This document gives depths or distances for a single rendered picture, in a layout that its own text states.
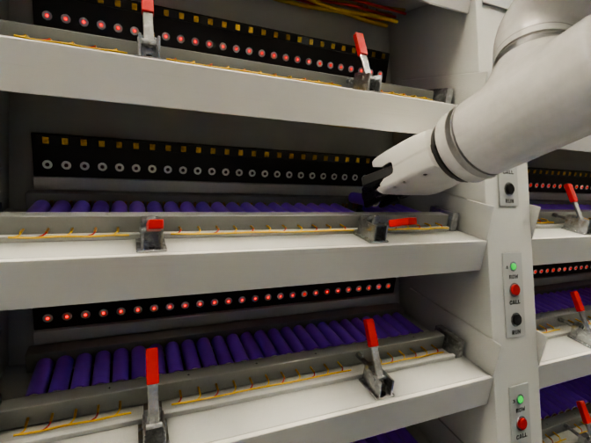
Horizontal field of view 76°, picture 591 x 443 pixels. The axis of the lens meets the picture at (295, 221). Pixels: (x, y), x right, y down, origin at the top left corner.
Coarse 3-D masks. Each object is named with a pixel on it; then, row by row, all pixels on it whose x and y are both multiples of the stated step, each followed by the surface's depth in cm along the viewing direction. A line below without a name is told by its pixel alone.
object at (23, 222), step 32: (0, 224) 36; (32, 224) 37; (64, 224) 38; (96, 224) 39; (128, 224) 40; (192, 224) 43; (224, 224) 44; (256, 224) 46; (288, 224) 47; (320, 224) 49; (352, 224) 51
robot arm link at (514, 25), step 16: (528, 0) 34; (544, 0) 33; (560, 0) 32; (576, 0) 32; (512, 16) 35; (528, 16) 34; (544, 16) 33; (560, 16) 33; (576, 16) 33; (512, 32) 35; (528, 32) 34; (496, 48) 37
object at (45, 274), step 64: (0, 192) 44; (256, 192) 59; (320, 192) 63; (0, 256) 33; (64, 256) 34; (128, 256) 35; (192, 256) 38; (256, 256) 41; (320, 256) 44; (384, 256) 47; (448, 256) 52
